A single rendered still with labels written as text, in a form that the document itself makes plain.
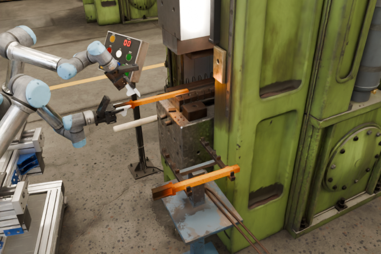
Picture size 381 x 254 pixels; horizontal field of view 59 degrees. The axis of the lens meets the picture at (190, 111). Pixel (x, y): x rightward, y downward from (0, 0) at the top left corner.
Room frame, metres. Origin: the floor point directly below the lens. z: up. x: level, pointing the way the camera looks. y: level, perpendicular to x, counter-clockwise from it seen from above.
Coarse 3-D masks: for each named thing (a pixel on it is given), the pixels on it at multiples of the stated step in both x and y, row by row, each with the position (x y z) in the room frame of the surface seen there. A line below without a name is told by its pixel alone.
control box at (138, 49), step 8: (112, 32) 2.29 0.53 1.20; (120, 40) 2.22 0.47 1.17; (128, 40) 2.17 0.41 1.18; (136, 40) 2.14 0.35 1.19; (112, 48) 2.22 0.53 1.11; (120, 48) 2.18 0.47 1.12; (128, 48) 2.14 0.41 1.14; (136, 48) 2.11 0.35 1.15; (144, 48) 2.12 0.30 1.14; (112, 56) 2.19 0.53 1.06; (120, 56) 2.15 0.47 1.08; (136, 56) 2.07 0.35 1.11; (144, 56) 2.12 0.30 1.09; (120, 64) 2.12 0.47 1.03; (128, 64) 2.08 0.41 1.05; (136, 72) 2.05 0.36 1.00; (136, 80) 2.05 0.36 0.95
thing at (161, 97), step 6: (180, 90) 1.77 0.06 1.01; (186, 90) 1.77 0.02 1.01; (156, 96) 1.70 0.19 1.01; (162, 96) 1.70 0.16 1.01; (168, 96) 1.71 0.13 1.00; (174, 96) 1.73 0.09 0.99; (126, 102) 1.63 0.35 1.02; (132, 102) 1.62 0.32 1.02; (138, 102) 1.63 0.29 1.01; (144, 102) 1.65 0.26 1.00; (150, 102) 1.66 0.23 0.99; (132, 108) 1.61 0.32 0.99
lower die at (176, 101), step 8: (200, 80) 1.96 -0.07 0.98; (208, 80) 1.96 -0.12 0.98; (168, 88) 1.85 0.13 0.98; (176, 88) 1.83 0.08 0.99; (184, 88) 1.83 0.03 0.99; (208, 88) 1.81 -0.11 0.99; (176, 96) 1.72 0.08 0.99; (184, 96) 1.72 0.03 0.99; (192, 96) 1.72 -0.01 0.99; (200, 96) 1.74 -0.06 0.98; (208, 96) 1.76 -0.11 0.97; (176, 104) 1.71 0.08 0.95
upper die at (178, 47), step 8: (168, 32) 1.77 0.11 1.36; (168, 40) 1.77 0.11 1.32; (176, 40) 1.68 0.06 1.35; (184, 40) 1.69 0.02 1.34; (192, 40) 1.71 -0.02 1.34; (200, 40) 1.74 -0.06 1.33; (208, 40) 1.76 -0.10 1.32; (176, 48) 1.68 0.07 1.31; (184, 48) 1.69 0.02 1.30; (192, 48) 1.71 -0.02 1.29; (200, 48) 1.74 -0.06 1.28; (208, 48) 1.76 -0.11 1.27
